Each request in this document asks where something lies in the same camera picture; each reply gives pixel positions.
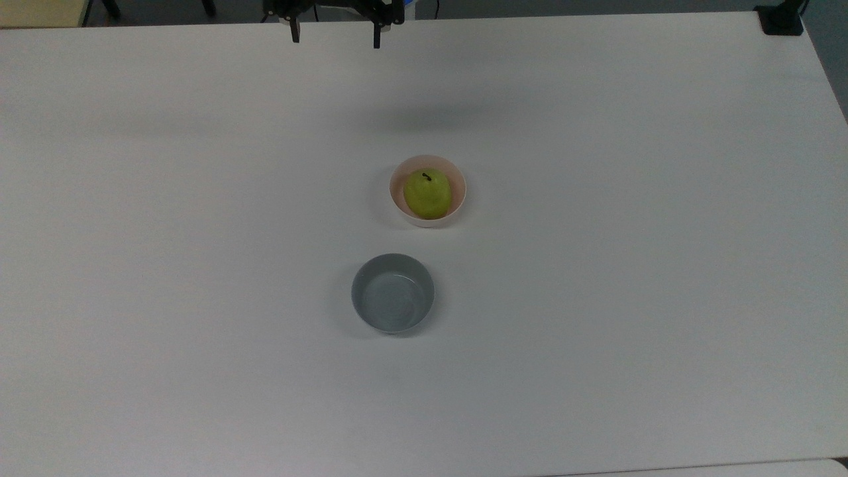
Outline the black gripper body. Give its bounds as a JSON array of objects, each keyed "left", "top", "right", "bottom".
[{"left": 264, "top": 0, "right": 406, "bottom": 27}]

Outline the grey bowl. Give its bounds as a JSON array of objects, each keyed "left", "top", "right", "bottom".
[{"left": 350, "top": 253, "right": 436, "bottom": 335}]

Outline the green pear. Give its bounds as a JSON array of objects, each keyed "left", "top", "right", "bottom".
[{"left": 403, "top": 169, "right": 453, "bottom": 221}]

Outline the black clamp mount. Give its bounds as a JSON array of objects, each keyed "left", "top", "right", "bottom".
[{"left": 754, "top": 0, "right": 810, "bottom": 36}]

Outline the pink bowl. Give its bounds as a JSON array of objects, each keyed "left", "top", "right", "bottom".
[{"left": 389, "top": 154, "right": 467, "bottom": 229}]

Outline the yellow wooden table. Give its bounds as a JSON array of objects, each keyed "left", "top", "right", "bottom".
[{"left": 0, "top": 0, "right": 92, "bottom": 28}]

